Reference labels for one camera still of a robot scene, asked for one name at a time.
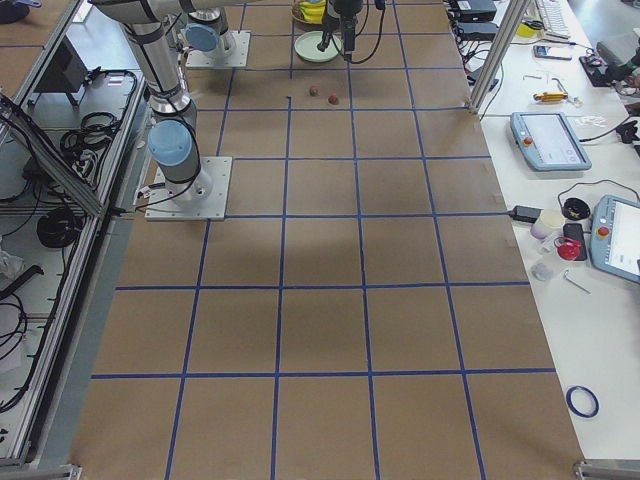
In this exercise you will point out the white keyboard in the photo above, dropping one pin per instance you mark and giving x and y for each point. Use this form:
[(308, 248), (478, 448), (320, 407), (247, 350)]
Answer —
[(551, 16)]

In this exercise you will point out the blue tape roll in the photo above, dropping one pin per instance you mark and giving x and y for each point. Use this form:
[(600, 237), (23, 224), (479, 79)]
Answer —
[(582, 402)]

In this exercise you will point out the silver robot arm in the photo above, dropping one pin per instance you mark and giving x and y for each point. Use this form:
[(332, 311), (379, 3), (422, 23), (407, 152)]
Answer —
[(213, 20), (172, 141)]

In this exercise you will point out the near teach pendant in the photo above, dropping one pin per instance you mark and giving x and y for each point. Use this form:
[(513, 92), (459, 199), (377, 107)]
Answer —
[(614, 244)]

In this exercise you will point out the aluminium frame post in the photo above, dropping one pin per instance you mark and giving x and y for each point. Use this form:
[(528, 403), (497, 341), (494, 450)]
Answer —
[(510, 21)]

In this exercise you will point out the teach pendant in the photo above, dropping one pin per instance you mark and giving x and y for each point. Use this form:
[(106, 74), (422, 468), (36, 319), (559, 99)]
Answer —
[(547, 142), (614, 244)]

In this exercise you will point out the black monitor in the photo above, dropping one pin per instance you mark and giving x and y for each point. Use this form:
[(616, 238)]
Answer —
[(65, 74)]

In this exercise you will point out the black power adapter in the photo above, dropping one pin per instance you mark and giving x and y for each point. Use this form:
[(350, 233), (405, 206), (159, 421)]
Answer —
[(524, 214)]

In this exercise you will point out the silver allen key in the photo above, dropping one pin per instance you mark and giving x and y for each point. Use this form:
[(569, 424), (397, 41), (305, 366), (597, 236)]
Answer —
[(567, 277)]

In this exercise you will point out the brown wicker basket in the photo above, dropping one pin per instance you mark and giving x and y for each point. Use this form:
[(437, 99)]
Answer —
[(314, 17)]

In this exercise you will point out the white paper cup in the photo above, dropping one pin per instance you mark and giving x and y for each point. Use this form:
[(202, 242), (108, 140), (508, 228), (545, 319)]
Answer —
[(547, 222)]

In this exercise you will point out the light green plate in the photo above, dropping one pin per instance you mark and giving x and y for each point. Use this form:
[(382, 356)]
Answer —
[(306, 47)]

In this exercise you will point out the yellow banana bunch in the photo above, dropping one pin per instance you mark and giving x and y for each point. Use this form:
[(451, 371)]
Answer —
[(313, 5)]

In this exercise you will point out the far teach pendant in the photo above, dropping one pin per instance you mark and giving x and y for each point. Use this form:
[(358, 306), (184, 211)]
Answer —
[(547, 142)]

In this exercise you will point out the black round dish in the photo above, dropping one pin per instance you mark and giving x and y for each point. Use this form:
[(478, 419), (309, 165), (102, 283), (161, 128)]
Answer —
[(575, 209)]

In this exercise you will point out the red emergency stop button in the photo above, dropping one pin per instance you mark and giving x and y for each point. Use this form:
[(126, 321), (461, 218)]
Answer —
[(568, 249)]

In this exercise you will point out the black smartphone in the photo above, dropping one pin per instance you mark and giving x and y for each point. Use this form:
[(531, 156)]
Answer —
[(552, 53)]

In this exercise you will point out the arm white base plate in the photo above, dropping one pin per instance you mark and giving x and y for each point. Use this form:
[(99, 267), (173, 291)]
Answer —
[(205, 199), (210, 51)]

